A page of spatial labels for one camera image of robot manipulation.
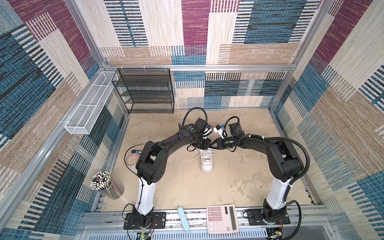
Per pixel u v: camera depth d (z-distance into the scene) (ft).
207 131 2.63
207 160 2.72
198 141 2.59
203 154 2.97
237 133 2.60
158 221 2.40
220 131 2.92
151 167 1.71
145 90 3.63
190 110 2.73
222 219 2.36
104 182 2.24
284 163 1.70
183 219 2.35
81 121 3.01
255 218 2.39
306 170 1.57
